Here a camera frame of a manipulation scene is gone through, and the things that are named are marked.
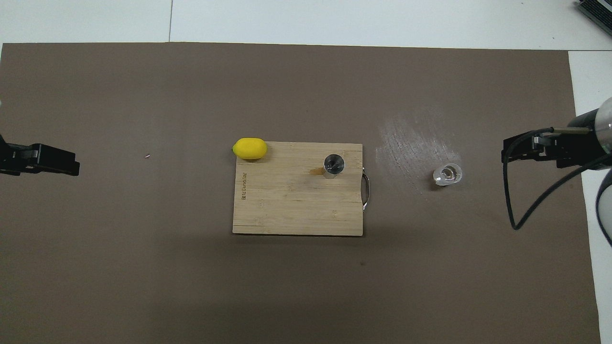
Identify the brown table mat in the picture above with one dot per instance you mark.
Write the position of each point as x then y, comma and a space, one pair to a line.
143, 263

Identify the bamboo cutting board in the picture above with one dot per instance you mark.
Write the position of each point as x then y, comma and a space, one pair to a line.
287, 205

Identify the grey ribbed metal device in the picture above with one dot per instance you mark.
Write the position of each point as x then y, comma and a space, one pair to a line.
597, 12

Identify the small clear glass cup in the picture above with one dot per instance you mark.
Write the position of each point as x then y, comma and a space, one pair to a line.
448, 174

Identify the yellow lemon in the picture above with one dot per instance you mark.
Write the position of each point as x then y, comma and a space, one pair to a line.
249, 148

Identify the steel double jigger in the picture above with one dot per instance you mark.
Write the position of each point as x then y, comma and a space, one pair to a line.
333, 165

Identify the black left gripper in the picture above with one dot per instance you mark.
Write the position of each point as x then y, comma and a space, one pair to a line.
12, 165

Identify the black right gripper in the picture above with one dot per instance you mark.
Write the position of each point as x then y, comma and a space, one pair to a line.
578, 143

